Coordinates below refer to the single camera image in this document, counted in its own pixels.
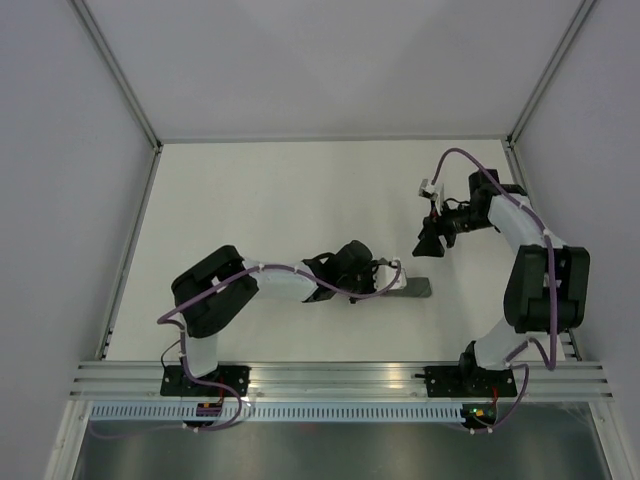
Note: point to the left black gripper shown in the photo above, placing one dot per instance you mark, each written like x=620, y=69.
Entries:
x=369, y=271

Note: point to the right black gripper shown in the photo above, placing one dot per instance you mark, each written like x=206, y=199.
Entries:
x=429, y=245

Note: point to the grey cloth napkin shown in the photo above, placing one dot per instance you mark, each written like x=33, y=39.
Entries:
x=415, y=288

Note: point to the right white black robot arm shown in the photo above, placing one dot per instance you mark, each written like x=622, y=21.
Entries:
x=546, y=290

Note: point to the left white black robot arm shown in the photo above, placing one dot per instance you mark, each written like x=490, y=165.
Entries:
x=210, y=294

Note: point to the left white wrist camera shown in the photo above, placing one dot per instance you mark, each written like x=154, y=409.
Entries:
x=389, y=276

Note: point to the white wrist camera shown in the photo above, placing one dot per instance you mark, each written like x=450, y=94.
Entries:
x=389, y=276
x=434, y=192

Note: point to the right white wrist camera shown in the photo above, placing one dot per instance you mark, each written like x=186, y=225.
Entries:
x=434, y=192

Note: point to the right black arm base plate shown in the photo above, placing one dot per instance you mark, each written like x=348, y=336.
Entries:
x=448, y=381

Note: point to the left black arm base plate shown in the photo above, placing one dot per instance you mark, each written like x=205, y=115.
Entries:
x=225, y=378

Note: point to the white slotted cable duct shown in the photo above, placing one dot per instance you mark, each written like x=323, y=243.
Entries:
x=446, y=412

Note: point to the right aluminium frame post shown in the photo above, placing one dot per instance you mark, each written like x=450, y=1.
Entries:
x=570, y=35

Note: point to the aluminium frame post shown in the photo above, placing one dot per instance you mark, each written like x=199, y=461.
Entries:
x=101, y=44
x=570, y=35

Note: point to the aluminium front rail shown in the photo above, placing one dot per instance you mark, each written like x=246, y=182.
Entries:
x=572, y=381

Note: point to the left aluminium frame post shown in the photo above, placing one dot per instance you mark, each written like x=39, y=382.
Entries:
x=101, y=44

